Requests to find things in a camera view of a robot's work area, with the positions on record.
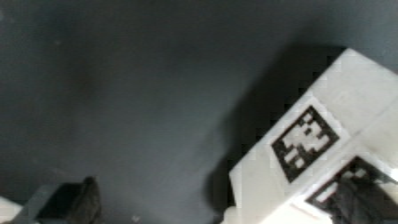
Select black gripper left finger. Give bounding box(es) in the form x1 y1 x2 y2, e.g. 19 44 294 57
8 176 102 224

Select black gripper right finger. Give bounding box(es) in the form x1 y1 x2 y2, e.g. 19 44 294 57
330 179 398 224

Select white table leg two tags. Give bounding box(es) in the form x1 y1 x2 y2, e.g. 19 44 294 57
219 49 398 224

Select white obstacle fence rail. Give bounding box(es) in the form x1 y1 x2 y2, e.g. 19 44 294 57
0 197 22 224

